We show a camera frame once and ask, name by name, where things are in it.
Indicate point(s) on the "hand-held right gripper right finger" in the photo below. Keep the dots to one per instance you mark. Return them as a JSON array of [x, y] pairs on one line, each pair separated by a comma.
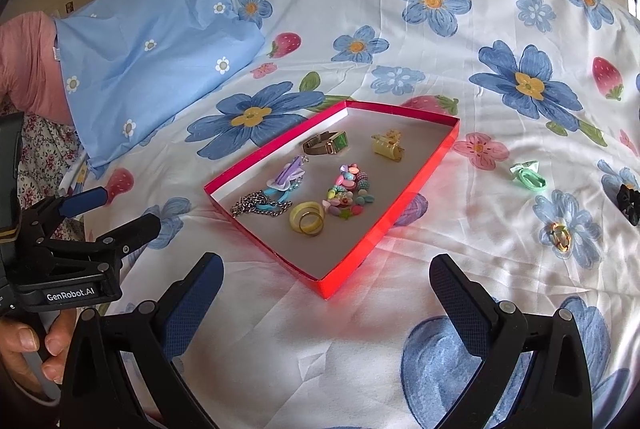
[[462, 309]]

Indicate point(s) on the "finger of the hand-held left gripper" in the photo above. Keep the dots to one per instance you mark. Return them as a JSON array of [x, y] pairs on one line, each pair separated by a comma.
[[82, 202], [135, 229]]

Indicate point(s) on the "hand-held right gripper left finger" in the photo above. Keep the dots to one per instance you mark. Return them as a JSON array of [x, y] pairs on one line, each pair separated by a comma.
[[192, 314]]

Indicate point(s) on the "red jewelry box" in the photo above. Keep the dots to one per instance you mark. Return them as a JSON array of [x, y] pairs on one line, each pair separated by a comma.
[[400, 181]]

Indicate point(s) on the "yellow resin bangle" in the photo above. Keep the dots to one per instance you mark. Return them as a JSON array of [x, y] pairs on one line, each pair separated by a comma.
[[295, 215]]

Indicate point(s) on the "yellow claw hair clip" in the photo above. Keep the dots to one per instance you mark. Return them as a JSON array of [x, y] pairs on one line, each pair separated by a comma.
[[387, 149]]

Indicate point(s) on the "gold watch with green face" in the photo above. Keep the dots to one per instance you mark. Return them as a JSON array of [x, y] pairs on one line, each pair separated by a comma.
[[342, 141]]

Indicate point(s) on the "person's left hand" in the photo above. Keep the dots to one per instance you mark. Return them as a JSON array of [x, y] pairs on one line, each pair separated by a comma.
[[20, 349]]

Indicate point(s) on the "floral patterned cloth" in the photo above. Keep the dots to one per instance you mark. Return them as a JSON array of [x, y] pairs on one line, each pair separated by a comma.
[[45, 149]]

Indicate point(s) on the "pink cloth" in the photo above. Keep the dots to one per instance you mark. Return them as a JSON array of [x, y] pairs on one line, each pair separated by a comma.
[[25, 59]]

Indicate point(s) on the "blue flowered pillow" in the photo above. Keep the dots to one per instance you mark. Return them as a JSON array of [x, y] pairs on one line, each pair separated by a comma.
[[150, 49]]

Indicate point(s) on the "black green hair clip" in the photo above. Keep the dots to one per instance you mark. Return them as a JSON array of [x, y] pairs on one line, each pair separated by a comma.
[[631, 204]]

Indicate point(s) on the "floral bed sheet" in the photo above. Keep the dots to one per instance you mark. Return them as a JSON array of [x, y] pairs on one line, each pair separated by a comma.
[[450, 74]]

